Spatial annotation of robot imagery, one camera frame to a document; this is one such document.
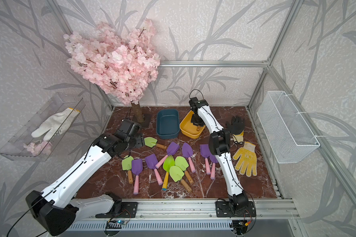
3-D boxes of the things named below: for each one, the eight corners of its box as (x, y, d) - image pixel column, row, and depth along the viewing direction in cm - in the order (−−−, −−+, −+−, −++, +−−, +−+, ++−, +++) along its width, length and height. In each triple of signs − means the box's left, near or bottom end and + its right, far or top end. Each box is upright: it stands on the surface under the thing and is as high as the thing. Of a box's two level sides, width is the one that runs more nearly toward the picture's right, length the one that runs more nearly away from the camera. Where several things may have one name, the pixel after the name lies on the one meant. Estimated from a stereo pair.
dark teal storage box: (154, 139, 103) (152, 134, 98) (158, 113, 118) (157, 108, 114) (179, 139, 103) (178, 135, 98) (180, 114, 119) (180, 108, 114)
